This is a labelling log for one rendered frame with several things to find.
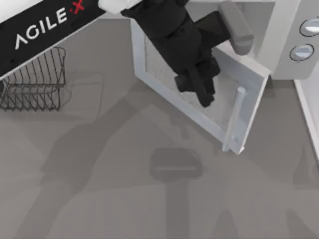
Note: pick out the pale microwave door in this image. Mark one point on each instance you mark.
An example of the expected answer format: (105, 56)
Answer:
(162, 72)

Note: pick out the pale microwave oven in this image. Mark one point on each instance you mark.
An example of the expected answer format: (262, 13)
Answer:
(279, 37)

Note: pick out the grey microwave knob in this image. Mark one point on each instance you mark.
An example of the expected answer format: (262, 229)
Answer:
(310, 27)
(302, 52)

